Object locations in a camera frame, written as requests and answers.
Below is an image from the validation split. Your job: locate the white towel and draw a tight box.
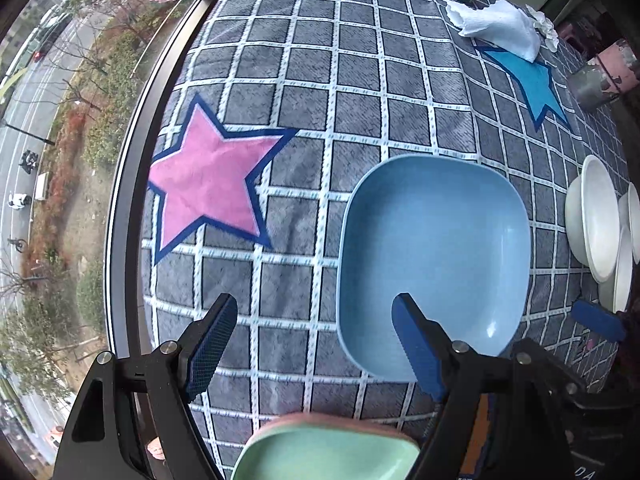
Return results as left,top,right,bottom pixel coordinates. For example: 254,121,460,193
444,0,543,63

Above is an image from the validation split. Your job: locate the white crumpled tissue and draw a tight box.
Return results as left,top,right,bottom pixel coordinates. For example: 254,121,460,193
531,9,561,52

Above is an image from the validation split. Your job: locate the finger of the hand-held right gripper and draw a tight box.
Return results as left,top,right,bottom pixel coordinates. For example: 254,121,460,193
571,300,640,356

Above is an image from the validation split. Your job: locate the grey checkered star blanket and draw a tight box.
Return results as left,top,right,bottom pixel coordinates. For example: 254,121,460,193
140,0,636,480

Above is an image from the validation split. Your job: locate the white plate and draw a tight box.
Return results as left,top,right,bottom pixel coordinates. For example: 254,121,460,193
597,227,635,313

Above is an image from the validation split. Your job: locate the white paper bowl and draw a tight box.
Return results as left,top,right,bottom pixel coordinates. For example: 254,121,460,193
565,155,626,283
617,191,640,266

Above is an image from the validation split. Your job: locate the blue square plate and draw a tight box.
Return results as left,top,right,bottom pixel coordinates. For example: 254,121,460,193
336,154,532,383

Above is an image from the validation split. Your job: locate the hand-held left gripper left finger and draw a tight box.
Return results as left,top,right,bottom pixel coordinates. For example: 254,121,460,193
52,292,240,480

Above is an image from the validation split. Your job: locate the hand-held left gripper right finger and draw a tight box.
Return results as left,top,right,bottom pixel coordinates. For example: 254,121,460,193
391,292,587,480

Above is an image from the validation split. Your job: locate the pink plastic stool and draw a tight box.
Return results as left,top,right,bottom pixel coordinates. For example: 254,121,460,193
557,17,601,56

